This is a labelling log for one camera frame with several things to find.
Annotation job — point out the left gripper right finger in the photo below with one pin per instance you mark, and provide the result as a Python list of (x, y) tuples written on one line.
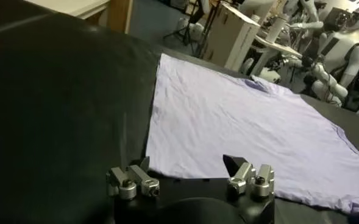
[(249, 182)]

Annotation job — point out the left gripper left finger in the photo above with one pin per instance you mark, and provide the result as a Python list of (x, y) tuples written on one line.
[(130, 182)]

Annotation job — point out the purple t-shirt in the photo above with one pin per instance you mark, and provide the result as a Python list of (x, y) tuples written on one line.
[(243, 128)]

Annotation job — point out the white humanoid robot raised arm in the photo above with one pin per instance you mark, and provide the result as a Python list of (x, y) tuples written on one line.
[(307, 15)]

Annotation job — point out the white rounded robot base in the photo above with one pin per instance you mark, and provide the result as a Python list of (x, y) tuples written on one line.
[(270, 76)]

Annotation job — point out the wide black table cover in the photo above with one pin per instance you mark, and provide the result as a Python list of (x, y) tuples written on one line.
[(60, 106)]

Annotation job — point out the white standing desk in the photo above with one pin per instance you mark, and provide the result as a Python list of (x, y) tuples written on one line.
[(276, 47)]

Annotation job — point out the tall white cardboard box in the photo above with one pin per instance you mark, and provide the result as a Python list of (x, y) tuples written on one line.
[(228, 39)]

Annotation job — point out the white round floor unit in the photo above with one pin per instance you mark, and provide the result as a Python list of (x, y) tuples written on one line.
[(197, 30)]

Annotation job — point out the black tripod stand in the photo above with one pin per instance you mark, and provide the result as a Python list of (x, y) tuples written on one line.
[(186, 30)]

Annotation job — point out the wooden desk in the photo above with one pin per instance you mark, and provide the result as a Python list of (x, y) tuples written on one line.
[(119, 15)]

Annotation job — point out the white humanoid robot dark chest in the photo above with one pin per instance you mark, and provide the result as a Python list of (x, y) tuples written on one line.
[(346, 45)]

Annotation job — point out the white table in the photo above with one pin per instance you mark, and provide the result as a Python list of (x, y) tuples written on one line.
[(72, 7)]

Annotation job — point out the narrow black table cover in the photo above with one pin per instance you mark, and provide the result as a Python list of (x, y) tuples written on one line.
[(8, 15)]

